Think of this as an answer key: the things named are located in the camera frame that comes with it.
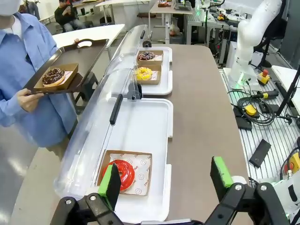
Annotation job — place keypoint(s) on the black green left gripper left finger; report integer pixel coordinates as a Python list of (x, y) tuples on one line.
[(111, 187)]

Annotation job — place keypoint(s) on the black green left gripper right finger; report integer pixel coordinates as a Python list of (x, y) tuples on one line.
[(243, 206)]

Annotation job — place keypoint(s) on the cardboard box of chocolate donut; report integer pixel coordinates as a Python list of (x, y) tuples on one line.
[(70, 77)]

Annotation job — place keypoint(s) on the chocolate sprinkled donut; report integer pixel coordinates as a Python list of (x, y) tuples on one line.
[(53, 77)]

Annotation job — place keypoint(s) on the black serving tray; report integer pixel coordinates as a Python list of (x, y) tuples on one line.
[(70, 56)]

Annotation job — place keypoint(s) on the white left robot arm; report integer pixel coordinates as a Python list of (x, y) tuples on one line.
[(289, 197)]

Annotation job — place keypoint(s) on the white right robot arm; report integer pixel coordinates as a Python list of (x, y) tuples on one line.
[(248, 35)]

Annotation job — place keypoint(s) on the red glazed donut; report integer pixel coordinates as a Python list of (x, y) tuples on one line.
[(126, 175)]

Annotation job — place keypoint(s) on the cardboard box of red donut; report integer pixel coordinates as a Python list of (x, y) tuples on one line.
[(143, 168)]

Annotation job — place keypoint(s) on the cardboard box of yellow donut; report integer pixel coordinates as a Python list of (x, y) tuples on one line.
[(156, 78)]

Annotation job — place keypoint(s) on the yellow sprinkled donut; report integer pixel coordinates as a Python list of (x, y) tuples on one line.
[(143, 73)]

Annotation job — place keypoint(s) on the dark donut with coloured sprinkles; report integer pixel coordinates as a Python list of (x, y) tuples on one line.
[(146, 55)]

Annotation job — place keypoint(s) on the cardboard box of dark donut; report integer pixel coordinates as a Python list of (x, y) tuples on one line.
[(159, 58)]

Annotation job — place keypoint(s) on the person in blue shirt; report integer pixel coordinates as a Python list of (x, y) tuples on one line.
[(21, 58)]

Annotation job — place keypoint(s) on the seated person in black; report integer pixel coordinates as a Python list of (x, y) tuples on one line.
[(66, 16)]

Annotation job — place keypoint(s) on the person's right hand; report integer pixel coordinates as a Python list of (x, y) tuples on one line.
[(28, 100)]

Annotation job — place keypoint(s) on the person's left hand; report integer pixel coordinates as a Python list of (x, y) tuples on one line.
[(76, 41)]

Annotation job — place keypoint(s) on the flat black rectangular device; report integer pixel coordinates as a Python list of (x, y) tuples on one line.
[(260, 153)]

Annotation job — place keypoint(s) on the clear plastic display lid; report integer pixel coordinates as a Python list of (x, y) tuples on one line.
[(93, 131), (126, 47)]

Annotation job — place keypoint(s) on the yellow emergency stop button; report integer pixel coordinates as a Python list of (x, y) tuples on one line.
[(263, 77), (294, 164), (250, 110)]

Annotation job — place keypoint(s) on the white display tray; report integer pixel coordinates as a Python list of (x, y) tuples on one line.
[(167, 70), (145, 126)]

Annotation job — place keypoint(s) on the black stool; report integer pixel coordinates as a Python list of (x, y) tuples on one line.
[(89, 86)]

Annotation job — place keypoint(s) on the black tripod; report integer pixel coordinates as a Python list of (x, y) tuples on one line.
[(289, 93)]

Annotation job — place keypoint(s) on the white side table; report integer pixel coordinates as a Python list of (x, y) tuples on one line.
[(93, 34)]

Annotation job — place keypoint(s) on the background wooden top table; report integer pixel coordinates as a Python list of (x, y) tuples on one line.
[(164, 8)]

